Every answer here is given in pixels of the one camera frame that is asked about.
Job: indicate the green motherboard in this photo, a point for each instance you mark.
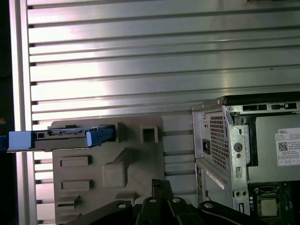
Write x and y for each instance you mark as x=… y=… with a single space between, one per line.
x=290 y=206

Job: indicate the silver CPU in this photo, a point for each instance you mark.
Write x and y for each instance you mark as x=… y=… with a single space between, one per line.
x=269 y=207

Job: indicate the black open PC case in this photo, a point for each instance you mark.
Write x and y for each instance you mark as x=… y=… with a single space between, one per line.
x=234 y=140

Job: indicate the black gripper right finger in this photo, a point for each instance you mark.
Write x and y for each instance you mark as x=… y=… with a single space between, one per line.
x=178 y=213

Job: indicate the grey parts rack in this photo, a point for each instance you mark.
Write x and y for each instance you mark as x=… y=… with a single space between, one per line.
x=98 y=164

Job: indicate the hard disk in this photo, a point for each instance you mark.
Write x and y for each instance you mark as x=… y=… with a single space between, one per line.
x=61 y=143

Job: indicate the grey power supply unit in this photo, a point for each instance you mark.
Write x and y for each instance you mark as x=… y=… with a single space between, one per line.
x=262 y=145

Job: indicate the CPU socket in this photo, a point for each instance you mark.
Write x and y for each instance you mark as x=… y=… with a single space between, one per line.
x=267 y=191

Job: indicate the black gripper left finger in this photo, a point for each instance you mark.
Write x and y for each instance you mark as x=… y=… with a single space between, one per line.
x=154 y=211

